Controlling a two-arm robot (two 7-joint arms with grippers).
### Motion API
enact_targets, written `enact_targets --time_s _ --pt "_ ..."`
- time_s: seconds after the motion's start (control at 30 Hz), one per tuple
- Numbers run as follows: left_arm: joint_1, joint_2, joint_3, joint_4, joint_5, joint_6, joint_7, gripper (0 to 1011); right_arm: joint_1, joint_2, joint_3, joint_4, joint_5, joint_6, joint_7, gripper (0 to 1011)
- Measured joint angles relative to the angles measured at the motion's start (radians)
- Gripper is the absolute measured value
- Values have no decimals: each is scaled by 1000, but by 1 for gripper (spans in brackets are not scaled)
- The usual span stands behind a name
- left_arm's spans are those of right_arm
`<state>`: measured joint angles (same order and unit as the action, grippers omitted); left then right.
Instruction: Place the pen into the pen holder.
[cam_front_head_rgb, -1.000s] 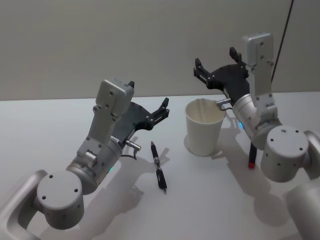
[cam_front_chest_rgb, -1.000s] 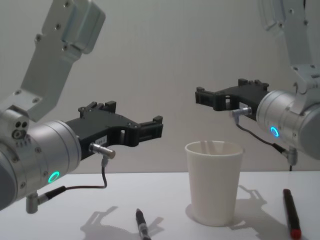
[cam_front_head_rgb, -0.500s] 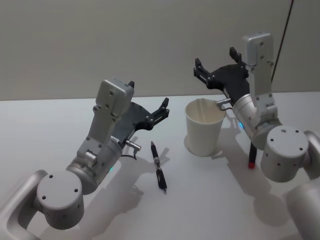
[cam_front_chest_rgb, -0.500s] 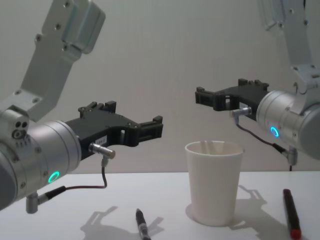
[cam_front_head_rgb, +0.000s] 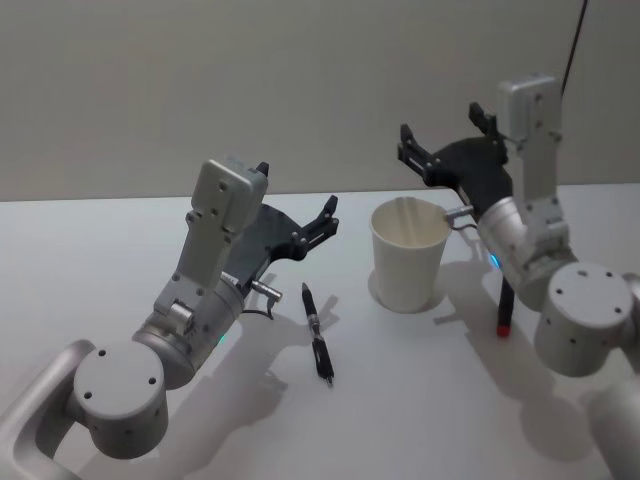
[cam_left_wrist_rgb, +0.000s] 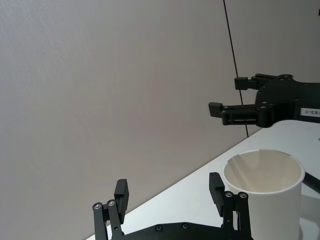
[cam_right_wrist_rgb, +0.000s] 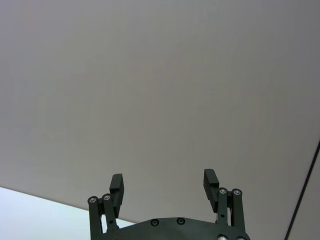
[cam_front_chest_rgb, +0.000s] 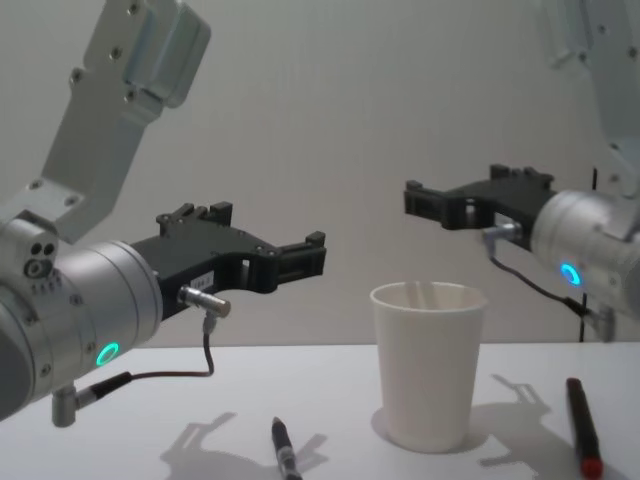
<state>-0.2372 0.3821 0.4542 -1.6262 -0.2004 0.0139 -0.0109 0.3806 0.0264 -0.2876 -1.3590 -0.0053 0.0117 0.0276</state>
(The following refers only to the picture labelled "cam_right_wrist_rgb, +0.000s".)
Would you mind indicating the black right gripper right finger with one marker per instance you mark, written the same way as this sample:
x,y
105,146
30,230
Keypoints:
x,y
212,195

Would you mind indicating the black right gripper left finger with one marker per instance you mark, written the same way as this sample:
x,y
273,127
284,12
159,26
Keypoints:
x,y
117,197

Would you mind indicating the white table cloth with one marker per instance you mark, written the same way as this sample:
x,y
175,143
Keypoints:
x,y
150,87

